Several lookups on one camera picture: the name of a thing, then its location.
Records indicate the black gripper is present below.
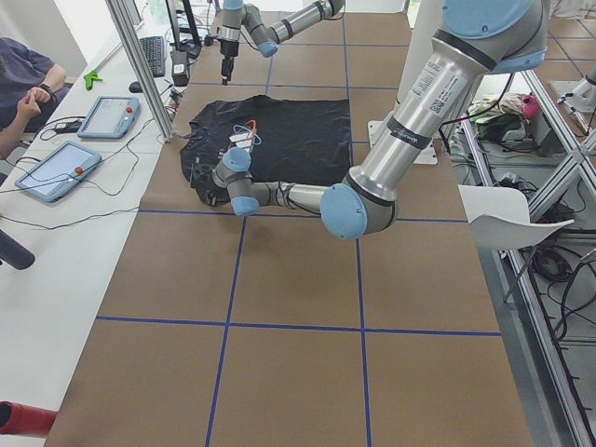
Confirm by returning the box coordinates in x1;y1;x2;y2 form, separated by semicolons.
189;162;218;191
220;39;238;86

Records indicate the black printed t-shirt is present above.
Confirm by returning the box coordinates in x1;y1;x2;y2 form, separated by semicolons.
180;95;351;206

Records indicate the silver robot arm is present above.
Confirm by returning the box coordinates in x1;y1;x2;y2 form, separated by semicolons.
217;0;345;85
207;1;550;239

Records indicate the black keyboard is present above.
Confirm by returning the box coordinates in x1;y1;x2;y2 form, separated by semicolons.
139;36;166;77

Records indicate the black computer mouse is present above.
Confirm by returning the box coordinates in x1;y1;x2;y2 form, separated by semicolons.
129;81;142;93

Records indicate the far teach pendant tablet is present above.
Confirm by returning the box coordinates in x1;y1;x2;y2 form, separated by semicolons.
76;96;141;140

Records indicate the teach pendant tablet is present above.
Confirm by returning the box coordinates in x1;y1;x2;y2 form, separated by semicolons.
15;142;102;203
76;96;141;140

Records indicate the green plastic clamp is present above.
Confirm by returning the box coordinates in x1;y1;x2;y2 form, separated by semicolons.
83;70;103;91

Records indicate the near teach pendant tablet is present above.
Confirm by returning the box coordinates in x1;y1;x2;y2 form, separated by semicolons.
15;142;102;203

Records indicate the seated person in blue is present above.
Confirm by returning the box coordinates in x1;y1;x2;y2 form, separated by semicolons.
1;37;69;159

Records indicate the red cylinder object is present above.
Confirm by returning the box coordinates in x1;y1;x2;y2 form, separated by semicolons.
1;401;58;438

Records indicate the aluminium frame post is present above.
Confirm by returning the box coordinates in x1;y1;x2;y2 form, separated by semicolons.
105;0;173;142

